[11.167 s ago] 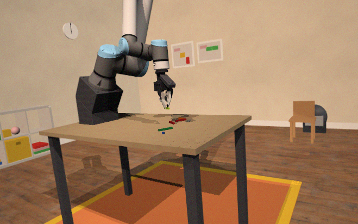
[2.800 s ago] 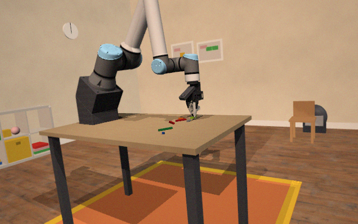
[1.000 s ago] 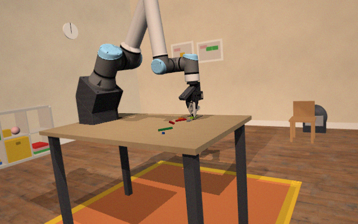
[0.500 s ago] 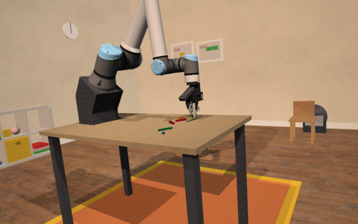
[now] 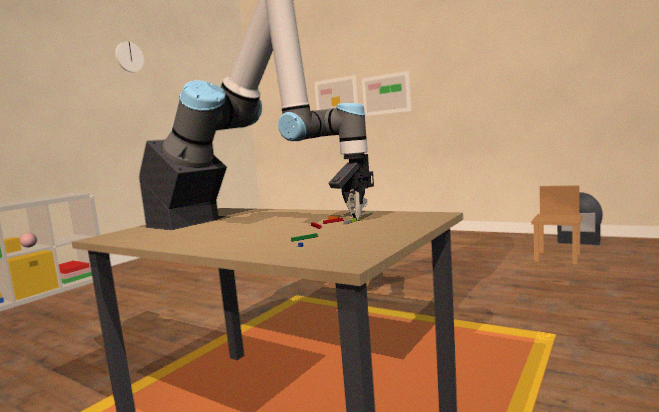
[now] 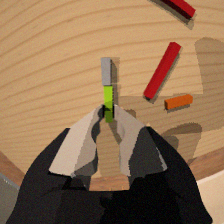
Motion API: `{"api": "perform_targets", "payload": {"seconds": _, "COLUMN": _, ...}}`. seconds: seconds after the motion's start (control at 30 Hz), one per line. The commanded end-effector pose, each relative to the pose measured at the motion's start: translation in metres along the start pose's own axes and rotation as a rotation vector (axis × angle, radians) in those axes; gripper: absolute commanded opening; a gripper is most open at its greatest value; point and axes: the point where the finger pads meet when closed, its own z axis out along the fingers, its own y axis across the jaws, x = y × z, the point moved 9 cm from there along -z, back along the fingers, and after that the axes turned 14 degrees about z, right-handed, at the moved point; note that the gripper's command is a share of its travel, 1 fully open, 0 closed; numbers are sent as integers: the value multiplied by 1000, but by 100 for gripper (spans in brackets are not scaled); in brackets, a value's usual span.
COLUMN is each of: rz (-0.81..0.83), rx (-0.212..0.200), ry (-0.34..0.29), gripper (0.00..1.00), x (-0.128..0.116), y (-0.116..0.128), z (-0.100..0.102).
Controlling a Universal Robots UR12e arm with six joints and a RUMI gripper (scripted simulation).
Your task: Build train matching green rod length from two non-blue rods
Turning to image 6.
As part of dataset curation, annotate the red rod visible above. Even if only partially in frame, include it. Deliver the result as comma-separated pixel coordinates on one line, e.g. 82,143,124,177
143,42,181,99
160,0,196,19

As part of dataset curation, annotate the grey rod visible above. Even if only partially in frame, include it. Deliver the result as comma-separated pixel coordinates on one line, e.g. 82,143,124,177
101,57,111,86

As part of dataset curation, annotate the orange rod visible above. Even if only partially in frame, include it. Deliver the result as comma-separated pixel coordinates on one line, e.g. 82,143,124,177
164,94,193,109

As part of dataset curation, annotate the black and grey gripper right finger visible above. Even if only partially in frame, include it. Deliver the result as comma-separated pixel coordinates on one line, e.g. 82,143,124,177
112,104,213,224

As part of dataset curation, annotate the lime green rod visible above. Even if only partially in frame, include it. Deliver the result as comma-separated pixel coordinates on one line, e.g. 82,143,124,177
104,84,113,123

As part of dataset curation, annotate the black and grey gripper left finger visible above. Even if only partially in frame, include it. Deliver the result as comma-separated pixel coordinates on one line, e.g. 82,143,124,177
6,104,105,224

